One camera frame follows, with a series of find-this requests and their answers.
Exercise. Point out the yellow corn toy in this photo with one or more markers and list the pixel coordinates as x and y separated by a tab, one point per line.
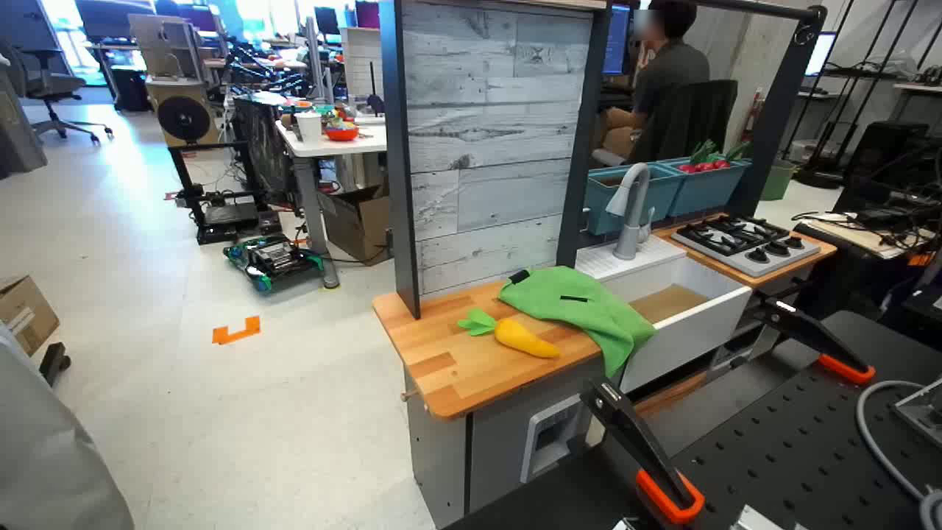
524	339

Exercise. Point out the green towel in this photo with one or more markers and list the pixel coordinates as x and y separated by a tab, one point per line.
578	299

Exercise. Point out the wooden toy kitchen counter unit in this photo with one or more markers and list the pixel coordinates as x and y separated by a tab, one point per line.
441	364

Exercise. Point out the grey wood backsplash panel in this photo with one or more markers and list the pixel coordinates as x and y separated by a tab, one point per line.
488	149

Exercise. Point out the cardboard box under table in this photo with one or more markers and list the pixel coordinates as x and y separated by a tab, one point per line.
356	224

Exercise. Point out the teal plastic bin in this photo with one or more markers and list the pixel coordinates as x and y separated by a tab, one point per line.
706	193
612	202

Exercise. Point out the grey toy faucet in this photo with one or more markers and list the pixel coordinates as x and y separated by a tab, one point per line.
634	221

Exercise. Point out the red bowl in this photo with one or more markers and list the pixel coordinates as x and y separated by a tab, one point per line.
341	131

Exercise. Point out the white cabinet front plate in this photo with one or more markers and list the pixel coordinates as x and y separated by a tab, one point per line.
552	436

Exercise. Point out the white work table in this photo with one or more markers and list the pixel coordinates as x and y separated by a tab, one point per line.
323	149

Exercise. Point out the green wheeled floor robot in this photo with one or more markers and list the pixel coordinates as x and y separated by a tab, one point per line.
273	263

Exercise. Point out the white cup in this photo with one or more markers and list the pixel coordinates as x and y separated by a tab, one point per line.
307	128

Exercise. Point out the white toy sink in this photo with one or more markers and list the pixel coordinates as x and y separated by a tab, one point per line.
686	318

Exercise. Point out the seated person dark shirt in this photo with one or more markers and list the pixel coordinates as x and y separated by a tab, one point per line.
666	88

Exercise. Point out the toy stove top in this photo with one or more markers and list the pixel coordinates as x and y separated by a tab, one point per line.
744	241

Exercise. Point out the printer with black spool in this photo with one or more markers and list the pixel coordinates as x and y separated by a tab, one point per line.
184	112

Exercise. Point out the small cardboard box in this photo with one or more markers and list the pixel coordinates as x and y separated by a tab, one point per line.
25	313

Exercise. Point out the white grey jacket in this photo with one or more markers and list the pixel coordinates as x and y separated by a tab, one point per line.
47	452

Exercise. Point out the grey rolling office chair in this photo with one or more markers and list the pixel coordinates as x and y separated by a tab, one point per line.
47	68

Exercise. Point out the black kitchen frame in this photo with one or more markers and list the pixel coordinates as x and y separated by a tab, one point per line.
398	149

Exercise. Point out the orange floor bracket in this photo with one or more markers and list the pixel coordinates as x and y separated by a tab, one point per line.
235	330

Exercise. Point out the black metal frame cart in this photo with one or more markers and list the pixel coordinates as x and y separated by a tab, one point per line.
222	209

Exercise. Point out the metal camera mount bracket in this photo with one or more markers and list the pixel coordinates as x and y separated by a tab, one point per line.
921	412

